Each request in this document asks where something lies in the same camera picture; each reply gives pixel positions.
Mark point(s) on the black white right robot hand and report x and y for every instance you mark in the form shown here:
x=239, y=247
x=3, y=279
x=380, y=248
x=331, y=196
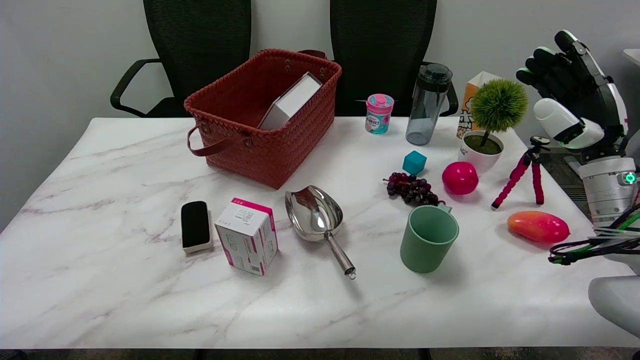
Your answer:
x=582, y=95

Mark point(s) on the pink flexible tripod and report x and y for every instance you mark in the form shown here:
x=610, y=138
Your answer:
x=526, y=170

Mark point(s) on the green ball potted plant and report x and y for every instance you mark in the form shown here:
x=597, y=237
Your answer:
x=492, y=120

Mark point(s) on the orange white carton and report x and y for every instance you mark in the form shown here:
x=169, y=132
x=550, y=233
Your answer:
x=467, y=107

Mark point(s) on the red orange mango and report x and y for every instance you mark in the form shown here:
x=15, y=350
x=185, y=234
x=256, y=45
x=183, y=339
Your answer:
x=538, y=226

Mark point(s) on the pink ball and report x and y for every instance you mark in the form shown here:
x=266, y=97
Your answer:
x=460, y=178

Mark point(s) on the grey transparent water bottle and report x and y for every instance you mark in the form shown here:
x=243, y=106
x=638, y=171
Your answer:
x=427, y=105

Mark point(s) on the teal cube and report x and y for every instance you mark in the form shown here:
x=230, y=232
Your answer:
x=414, y=162

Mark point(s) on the purple grape bunch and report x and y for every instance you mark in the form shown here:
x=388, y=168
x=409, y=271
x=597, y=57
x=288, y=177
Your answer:
x=412, y=189

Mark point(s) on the pink lid candy jar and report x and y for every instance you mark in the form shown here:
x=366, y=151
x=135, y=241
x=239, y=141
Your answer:
x=379, y=114

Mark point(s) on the black mesh office chair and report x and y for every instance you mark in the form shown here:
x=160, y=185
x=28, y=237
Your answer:
x=382, y=50
x=190, y=50

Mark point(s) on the green cup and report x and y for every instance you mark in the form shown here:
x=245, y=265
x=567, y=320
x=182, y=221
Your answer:
x=428, y=240

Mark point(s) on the silver metal scoop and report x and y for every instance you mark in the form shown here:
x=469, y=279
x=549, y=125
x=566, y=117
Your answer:
x=317, y=220

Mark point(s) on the red woven basket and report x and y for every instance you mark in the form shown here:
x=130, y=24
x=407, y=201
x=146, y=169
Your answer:
x=265, y=120

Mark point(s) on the pink white box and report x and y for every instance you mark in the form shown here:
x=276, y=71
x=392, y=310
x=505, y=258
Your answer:
x=247, y=236

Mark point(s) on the black whiteboard eraser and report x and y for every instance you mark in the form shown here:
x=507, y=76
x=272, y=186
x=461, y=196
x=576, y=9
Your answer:
x=195, y=226

